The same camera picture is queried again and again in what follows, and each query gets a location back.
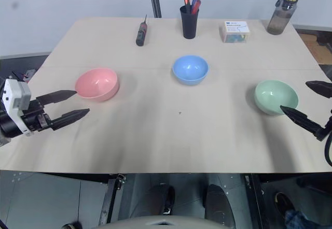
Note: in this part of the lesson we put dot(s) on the blue jeans leg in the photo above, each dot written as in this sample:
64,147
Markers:
297,220

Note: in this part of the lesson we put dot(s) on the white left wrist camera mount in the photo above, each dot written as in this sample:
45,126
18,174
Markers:
16,97

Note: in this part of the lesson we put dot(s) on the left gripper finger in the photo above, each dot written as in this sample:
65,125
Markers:
70,117
55,96

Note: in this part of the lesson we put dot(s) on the clear card box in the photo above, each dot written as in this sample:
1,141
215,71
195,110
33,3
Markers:
235,31

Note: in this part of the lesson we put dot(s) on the black red precision screwdriver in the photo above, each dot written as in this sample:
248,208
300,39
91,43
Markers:
141,33

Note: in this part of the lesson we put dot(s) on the dark person's shoe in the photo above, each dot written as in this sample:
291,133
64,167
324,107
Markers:
284,201

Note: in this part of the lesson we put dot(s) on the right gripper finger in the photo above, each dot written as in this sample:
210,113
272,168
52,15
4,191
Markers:
301,119
321,87

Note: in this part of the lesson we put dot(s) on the blue plastic bowl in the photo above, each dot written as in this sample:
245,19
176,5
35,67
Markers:
190,69

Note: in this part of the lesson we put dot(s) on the dark rounded robot foot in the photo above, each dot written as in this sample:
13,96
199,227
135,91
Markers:
219,205

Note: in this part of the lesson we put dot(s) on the green plastic bowl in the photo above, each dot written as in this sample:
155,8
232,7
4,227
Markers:
275,96

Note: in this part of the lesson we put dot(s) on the black pen cup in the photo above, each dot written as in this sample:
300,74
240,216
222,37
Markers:
189,23

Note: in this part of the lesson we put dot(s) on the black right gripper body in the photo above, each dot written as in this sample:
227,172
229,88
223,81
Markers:
327,128

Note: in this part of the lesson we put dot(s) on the grey robot torso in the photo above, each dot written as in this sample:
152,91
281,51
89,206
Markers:
160,222

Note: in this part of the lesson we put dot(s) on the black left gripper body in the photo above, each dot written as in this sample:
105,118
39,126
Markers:
33,117

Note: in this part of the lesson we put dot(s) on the pink plastic bowl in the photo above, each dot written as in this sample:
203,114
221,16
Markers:
98,84

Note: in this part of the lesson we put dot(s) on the small red black parts clutter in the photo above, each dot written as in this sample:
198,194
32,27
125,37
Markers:
26,74

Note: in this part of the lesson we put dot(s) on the black metal table leg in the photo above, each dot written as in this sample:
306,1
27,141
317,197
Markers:
258,200
110,200

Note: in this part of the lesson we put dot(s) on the grey water bottle black lid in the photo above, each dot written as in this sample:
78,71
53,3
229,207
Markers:
281,11

